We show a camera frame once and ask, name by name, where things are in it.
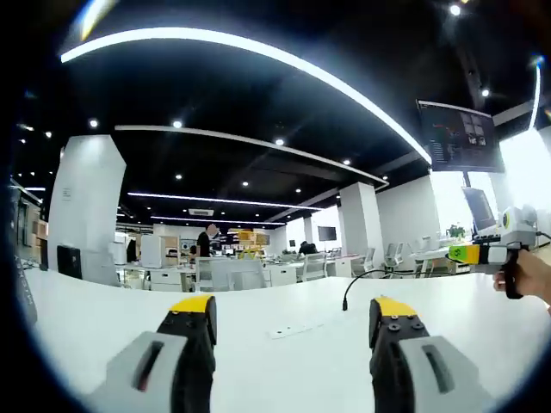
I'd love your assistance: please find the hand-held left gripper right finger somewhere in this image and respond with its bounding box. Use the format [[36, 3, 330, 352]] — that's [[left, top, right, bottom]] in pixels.
[[368, 295, 505, 413]]

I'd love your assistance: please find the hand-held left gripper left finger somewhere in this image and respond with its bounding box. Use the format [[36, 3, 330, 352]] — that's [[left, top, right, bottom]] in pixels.
[[85, 294, 219, 413]]

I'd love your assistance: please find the black data cable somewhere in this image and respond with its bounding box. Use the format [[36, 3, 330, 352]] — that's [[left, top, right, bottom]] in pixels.
[[342, 268, 431, 312]]

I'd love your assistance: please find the white USB port panel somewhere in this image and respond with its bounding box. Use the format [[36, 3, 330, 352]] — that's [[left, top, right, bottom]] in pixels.
[[265, 321, 325, 341]]

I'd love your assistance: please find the white desk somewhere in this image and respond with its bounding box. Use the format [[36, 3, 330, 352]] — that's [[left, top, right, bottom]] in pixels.
[[16, 265, 551, 413]]

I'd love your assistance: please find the person's right hand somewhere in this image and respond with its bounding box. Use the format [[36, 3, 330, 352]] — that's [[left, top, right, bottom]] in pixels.
[[492, 248, 551, 313]]

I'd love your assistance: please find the white office chair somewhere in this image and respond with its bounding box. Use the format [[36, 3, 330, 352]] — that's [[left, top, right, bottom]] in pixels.
[[300, 252, 329, 281], [382, 242, 406, 268]]

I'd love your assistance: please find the black hanging monitor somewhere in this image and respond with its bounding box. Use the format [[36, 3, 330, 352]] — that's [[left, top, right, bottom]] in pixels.
[[416, 98, 506, 175]]

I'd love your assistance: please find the white cabinet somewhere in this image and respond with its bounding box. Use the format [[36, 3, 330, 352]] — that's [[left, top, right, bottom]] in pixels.
[[140, 235, 163, 268]]

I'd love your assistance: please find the black box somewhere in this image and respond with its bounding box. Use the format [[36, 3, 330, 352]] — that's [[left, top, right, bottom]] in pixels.
[[56, 244, 83, 280]]

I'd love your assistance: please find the curved ceiling light strip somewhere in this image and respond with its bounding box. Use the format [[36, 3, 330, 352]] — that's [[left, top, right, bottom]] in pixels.
[[59, 27, 433, 165]]

